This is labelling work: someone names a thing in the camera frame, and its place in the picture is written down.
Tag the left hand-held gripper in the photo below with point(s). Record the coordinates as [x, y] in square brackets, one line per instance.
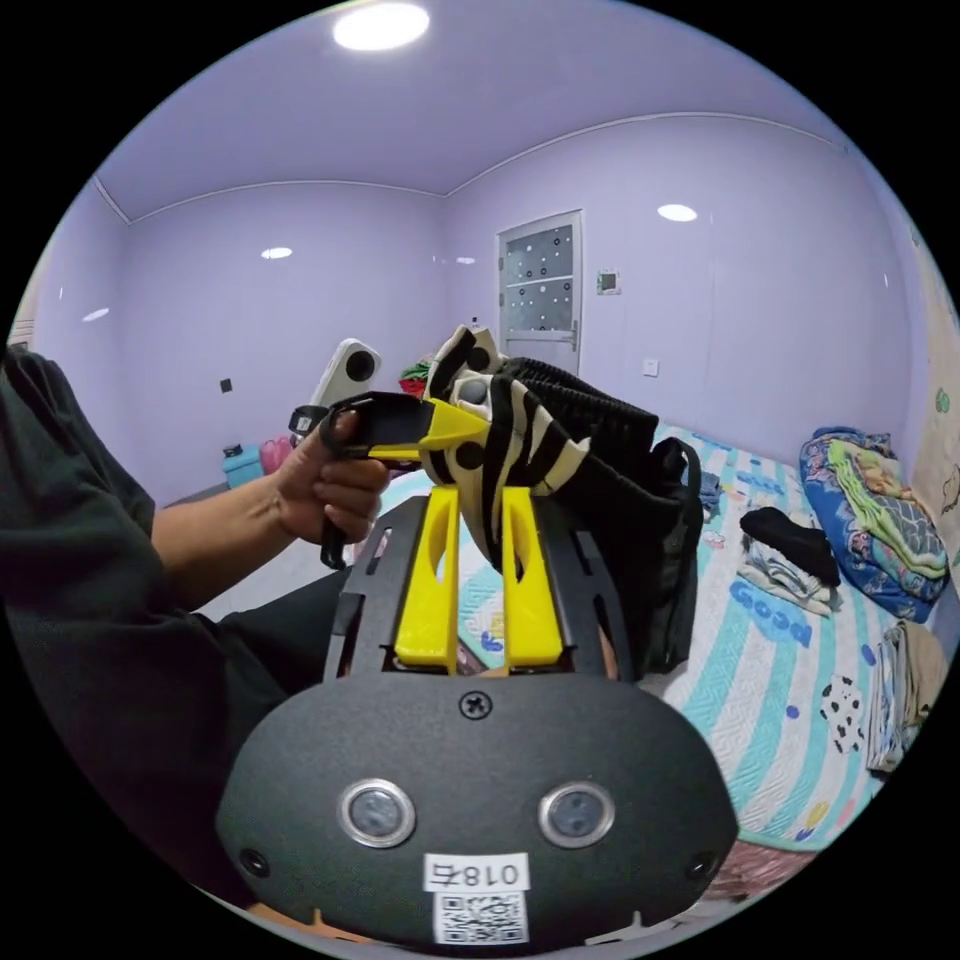
[390, 424]

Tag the stack of folded clothes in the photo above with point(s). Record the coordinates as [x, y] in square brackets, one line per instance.
[904, 690]

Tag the person's left forearm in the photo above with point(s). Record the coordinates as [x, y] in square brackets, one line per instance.
[217, 544]

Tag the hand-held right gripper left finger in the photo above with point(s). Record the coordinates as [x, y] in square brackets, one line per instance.
[429, 585]

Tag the door with dotted glass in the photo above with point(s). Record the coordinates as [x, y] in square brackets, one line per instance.
[540, 281]

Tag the blue box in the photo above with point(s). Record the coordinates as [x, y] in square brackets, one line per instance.
[241, 466]

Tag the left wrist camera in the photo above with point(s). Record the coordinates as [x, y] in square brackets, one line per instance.
[343, 379]

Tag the round ceiling lamp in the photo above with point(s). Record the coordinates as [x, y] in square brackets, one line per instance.
[381, 24]

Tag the person's left hand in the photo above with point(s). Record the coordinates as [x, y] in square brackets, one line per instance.
[330, 484]

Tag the rolled blue patterned blanket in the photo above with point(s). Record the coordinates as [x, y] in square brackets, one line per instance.
[874, 510]

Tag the black striped sweatpants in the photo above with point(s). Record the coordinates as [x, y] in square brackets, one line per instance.
[600, 457]

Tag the person's body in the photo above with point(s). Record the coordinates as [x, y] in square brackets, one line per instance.
[82, 600]

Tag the pink bag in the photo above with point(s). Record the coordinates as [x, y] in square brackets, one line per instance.
[277, 454]

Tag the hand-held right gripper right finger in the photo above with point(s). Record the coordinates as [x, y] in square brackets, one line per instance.
[531, 600]

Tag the pile of clothes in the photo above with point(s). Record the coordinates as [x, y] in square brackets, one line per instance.
[791, 559]

